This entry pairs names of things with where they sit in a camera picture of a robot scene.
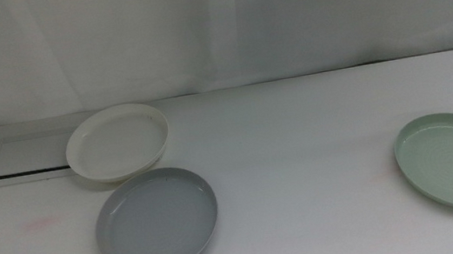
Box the silver rectangular cable hatch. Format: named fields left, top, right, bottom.
left=0, top=124, right=86, bottom=189

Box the white fabric backdrop curtain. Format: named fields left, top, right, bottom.
left=0, top=0, right=453, bottom=128

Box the white shallow plastic bowl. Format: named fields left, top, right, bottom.
left=60, top=98, right=176, bottom=189

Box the grey shallow plastic bowl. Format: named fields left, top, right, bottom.
left=88, top=161, right=224, bottom=254

